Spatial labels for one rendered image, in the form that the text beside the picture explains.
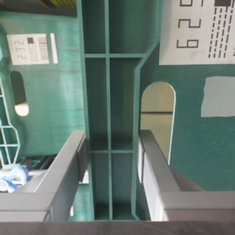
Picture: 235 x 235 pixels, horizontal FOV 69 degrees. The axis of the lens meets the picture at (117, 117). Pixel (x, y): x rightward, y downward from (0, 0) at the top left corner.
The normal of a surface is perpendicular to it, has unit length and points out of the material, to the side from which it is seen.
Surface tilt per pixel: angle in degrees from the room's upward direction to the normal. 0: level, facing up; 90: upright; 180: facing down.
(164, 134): 90
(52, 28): 98
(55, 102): 94
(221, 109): 94
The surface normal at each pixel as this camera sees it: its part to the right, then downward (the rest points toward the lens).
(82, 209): 0.07, 0.30
